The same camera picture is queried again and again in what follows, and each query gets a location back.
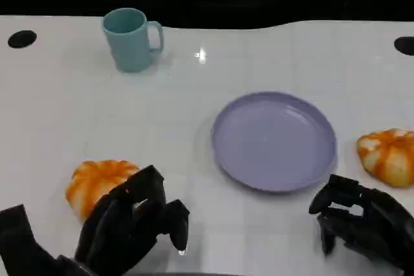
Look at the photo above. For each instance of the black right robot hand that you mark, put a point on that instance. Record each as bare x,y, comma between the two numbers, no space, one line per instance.
372,221

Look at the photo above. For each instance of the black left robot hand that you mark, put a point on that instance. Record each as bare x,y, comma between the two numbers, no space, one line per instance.
123,224

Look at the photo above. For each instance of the orange and white bread roll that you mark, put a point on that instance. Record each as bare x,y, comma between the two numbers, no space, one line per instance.
388,156
93,182

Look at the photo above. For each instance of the lilac plate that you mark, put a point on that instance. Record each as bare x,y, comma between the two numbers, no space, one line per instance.
275,143

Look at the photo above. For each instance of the pale green mug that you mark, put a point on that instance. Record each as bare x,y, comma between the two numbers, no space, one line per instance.
127,46

